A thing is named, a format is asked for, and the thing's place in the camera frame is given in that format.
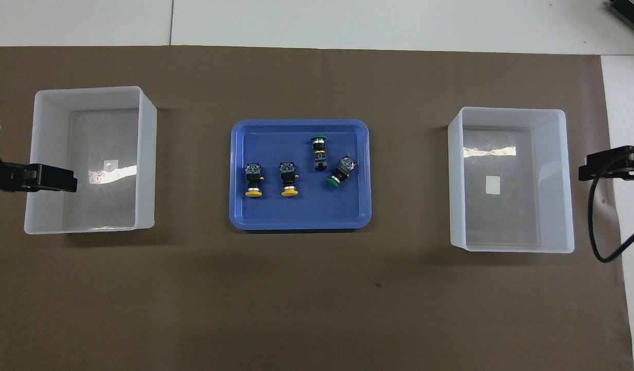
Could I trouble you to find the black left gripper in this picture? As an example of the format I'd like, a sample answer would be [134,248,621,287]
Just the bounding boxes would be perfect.
[0,146,78,198]

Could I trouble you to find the yellow push button switch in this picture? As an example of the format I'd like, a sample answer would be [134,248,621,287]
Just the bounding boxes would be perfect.
[279,162,302,198]
[244,163,265,198]

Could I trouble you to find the green push button switch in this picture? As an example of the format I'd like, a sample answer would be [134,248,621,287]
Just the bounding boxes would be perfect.
[310,136,329,173]
[325,156,358,190]

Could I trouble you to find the translucent box with round-marked label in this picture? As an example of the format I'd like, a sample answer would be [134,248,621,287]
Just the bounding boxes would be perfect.
[24,86,158,235]

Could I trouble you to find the translucent box with rectangular label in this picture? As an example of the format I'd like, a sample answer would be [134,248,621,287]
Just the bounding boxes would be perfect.
[447,106,575,254]

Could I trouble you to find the black ribbed device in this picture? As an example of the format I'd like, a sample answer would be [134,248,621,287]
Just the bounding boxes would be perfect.
[606,0,634,35]

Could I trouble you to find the blue plastic tray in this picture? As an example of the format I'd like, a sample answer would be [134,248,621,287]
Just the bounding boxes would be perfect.
[229,119,373,231]

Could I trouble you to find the brown paper table mat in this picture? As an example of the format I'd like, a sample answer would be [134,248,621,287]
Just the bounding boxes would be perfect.
[0,45,634,371]

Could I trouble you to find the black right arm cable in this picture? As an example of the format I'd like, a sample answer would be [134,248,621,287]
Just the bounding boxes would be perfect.
[588,145,634,264]

